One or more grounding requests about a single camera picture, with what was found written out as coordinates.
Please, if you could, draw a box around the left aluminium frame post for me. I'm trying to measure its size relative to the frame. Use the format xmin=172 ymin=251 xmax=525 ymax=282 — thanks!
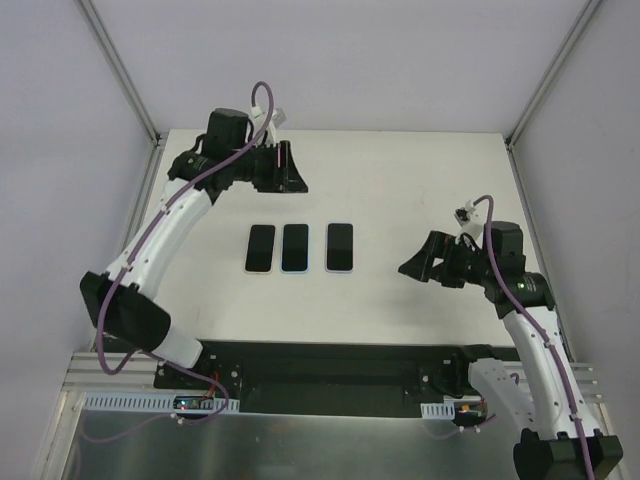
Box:
xmin=74 ymin=0 xmax=162 ymax=145

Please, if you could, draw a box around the lavender phone case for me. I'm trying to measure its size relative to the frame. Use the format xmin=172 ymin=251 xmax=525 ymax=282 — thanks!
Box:
xmin=324 ymin=222 xmax=356 ymax=275

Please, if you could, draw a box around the left white slotted cable duct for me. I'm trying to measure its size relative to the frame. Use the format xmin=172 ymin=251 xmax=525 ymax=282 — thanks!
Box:
xmin=84 ymin=393 xmax=240 ymax=415

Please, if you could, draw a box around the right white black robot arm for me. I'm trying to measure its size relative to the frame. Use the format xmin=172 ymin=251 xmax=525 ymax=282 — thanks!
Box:
xmin=398 ymin=221 xmax=623 ymax=479

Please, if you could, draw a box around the aluminium frame post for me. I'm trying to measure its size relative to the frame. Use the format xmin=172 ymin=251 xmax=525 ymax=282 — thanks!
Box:
xmin=74 ymin=0 xmax=162 ymax=145
xmin=505 ymin=0 xmax=606 ymax=152

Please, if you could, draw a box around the clear translucent phone case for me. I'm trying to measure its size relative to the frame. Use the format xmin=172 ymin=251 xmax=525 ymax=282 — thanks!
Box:
xmin=243 ymin=224 xmax=278 ymax=276

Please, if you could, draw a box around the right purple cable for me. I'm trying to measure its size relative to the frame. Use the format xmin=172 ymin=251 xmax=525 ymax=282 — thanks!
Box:
xmin=429 ymin=194 xmax=599 ymax=480

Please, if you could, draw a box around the horizontal aluminium extrusion rail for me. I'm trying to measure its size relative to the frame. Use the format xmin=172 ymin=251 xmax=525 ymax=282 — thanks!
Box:
xmin=62 ymin=352 xmax=604 ymax=404

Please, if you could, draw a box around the purple cable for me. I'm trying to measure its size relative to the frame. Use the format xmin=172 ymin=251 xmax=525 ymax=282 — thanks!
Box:
xmin=95 ymin=82 xmax=276 ymax=426
xmin=429 ymin=194 xmax=599 ymax=480

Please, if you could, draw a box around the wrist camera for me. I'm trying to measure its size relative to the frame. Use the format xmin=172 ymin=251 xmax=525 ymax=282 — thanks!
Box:
xmin=249 ymin=105 xmax=286 ymax=146
xmin=454 ymin=200 xmax=484 ymax=240

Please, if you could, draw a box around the white slotted cable duct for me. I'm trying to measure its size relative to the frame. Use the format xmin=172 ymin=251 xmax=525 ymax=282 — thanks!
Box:
xmin=84 ymin=393 xmax=240 ymax=415
xmin=420 ymin=401 xmax=456 ymax=421

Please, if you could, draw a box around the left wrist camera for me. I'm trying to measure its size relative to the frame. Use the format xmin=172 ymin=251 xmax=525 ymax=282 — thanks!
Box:
xmin=249 ymin=105 xmax=286 ymax=146

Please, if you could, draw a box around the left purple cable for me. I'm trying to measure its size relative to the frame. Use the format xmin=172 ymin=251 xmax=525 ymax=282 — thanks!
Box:
xmin=95 ymin=82 xmax=276 ymax=426

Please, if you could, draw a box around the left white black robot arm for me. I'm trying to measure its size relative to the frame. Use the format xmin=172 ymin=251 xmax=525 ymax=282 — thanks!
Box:
xmin=80 ymin=105 xmax=308 ymax=389

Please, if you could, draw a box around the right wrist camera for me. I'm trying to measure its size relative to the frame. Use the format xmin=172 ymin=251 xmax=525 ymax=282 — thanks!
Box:
xmin=454 ymin=200 xmax=484 ymax=240

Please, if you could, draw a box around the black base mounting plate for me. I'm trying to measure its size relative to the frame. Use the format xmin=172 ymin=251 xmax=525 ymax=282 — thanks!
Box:
xmin=149 ymin=339 xmax=510 ymax=416

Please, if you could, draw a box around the light blue phone case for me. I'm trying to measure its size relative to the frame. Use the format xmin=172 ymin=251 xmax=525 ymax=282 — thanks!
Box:
xmin=279 ymin=223 xmax=311 ymax=276

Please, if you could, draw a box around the right white slotted cable duct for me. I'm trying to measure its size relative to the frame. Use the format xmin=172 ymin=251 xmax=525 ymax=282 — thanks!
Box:
xmin=420 ymin=401 xmax=456 ymax=421

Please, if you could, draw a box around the right aluminium frame post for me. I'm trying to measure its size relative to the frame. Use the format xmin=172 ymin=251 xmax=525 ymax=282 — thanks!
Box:
xmin=505 ymin=0 xmax=606 ymax=152

